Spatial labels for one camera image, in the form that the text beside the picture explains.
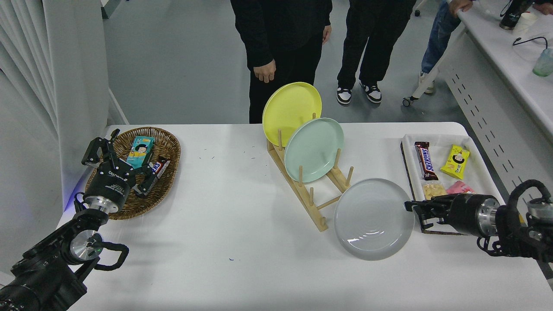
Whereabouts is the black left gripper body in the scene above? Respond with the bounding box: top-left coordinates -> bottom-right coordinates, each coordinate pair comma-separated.
84,160 -> 141,207

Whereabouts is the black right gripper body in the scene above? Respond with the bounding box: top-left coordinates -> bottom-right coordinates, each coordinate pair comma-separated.
445,194 -> 485,236

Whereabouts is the grey plate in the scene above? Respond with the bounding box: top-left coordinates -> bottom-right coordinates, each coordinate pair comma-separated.
334,178 -> 416,261

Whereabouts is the wooden plate rack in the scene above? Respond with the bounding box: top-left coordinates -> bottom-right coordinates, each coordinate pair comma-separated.
267,112 -> 356,233

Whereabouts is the pale green plate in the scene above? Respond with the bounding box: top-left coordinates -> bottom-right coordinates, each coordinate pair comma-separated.
284,118 -> 345,184

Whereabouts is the yellow plate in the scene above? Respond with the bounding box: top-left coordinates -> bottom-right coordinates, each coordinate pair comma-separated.
262,82 -> 323,147

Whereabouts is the person's right hand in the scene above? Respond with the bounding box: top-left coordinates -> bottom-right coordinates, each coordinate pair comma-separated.
253,60 -> 277,84

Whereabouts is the clear pack of beige crackers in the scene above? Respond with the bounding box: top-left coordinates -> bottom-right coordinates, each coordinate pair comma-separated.
422,181 -> 448,200

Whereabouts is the dark brown tray mat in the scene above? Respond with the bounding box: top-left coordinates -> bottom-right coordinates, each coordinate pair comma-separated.
400,143 -> 476,236

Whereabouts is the pink snack packet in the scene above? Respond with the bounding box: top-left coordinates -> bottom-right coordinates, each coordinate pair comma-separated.
445,180 -> 476,196

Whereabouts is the dark snack bar white print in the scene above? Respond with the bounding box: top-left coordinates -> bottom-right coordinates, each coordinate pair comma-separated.
142,158 -> 171,193

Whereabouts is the teal snack box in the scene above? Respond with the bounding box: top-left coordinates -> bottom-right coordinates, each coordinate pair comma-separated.
125,136 -> 155,168

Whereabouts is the brown Snickers bar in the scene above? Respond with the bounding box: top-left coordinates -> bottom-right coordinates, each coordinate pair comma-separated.
414,141 -> 439,181

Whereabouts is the yellow snack packet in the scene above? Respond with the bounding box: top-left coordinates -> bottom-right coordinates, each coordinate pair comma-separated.
440,144 -> 471,181

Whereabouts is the brown wicker basket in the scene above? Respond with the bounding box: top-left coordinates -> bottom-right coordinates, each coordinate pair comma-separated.
84,127 -> 181,220

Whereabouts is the white rectangular tray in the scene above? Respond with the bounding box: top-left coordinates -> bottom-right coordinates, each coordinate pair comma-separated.
401,133 -> 506,235

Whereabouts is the white curtain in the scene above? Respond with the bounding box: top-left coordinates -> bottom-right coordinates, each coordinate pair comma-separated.
0,0 -> 78,277

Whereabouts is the white side table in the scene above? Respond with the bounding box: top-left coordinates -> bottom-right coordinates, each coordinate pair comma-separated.
402,0 -> 553,195

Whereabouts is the person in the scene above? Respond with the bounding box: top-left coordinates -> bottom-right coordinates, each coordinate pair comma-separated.
336,0 -> 417,105
418,0 -> 474,95
230,0 -> 334,124

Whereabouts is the white paper cup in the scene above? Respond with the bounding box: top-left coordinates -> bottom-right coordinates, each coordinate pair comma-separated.
512,12 -> 537,36

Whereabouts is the black drink bottle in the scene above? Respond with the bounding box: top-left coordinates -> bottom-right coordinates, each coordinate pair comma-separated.
500,0 -> 533,31

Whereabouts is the thin black cable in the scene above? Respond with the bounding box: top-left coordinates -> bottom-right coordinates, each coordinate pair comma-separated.
513,36 -> 548,48

